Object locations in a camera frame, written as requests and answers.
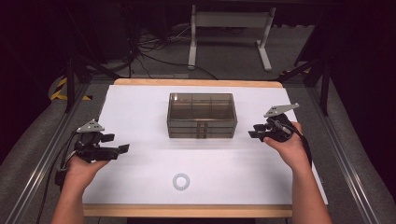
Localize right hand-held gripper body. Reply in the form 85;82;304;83
262;103;301;144

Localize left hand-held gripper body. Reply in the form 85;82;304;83
73;119;121;164

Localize transparent brown drawer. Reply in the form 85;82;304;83
168;132;235;140

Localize transparent brown drawer cabinet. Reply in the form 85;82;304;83
166;92;238;140

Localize white ring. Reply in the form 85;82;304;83
172;173;191;191

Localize person's left hand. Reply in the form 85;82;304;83
64;153;110;191

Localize person's right hand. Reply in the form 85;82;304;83
262;121;313;173

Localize white table sheet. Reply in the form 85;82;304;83
82;84;329;206

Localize black metal stand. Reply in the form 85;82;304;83
276;55;332;117
64;55;121;114

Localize yellow black hazard tape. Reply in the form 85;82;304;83
49;77;93;102

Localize wooden table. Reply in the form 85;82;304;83
82;77;329;218

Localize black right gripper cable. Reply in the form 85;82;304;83
274;119;313;167

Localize aluminium rail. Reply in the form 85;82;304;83
4;83;92;224
305;86;380;224

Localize black floor cable bundle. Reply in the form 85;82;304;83
128;23;219;80

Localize white metal stand frame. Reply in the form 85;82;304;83
187;4;277;73

